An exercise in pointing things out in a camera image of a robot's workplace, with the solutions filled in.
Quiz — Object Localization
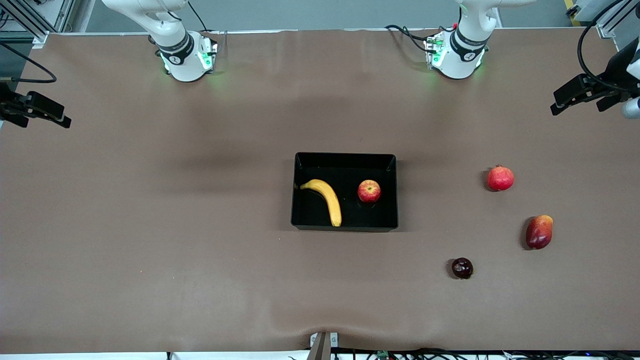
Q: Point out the red apple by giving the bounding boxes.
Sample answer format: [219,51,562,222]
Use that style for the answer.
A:
[357,179,382,204]

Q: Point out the black plastic box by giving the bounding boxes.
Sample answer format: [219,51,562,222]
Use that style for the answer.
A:
[290,152,399,233]

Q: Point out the yellow banana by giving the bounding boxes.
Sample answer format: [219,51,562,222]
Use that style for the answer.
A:
[300,179,343,228]

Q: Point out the red pomegranate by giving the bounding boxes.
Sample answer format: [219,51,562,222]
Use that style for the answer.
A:
[487,164,515,192]

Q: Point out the red yellow mango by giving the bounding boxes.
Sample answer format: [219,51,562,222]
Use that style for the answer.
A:
[525,214,554,250]

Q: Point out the dark purple plum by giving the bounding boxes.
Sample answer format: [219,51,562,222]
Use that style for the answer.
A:
[451,257,474,280]

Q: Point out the brown table mat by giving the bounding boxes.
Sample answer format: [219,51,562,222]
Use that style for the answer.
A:
[0,27,640,353]

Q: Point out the black right arm base cable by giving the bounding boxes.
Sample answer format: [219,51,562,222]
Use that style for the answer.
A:
[187,0,209,32]

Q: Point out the black left arm base cables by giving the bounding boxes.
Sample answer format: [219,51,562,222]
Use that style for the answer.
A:
[384,24,442,55]

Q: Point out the grey metal bracket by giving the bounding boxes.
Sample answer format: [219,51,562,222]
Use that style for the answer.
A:
[308,331,339,360]

